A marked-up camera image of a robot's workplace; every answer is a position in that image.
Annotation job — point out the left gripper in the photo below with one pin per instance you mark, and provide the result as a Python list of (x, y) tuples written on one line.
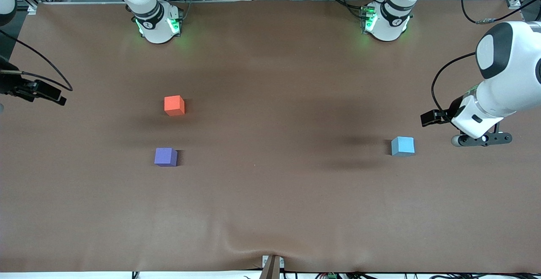
[(447, 113)]

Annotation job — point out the light blue foam block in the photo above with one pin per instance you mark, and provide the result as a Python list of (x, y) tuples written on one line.
[(403, 146)]

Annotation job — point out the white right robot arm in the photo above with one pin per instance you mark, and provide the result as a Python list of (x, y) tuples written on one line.
[(156, 29)]

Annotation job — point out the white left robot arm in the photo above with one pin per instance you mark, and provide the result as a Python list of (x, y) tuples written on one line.
[(515, 72)]

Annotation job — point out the orange foam block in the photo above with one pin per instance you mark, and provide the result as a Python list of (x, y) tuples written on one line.
[(173, 105)]

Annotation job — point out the purple foam block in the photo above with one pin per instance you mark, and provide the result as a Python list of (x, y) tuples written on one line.
[(165, 157)]

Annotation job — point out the brown table cloth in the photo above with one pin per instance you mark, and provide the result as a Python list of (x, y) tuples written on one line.
[(270, 194)]

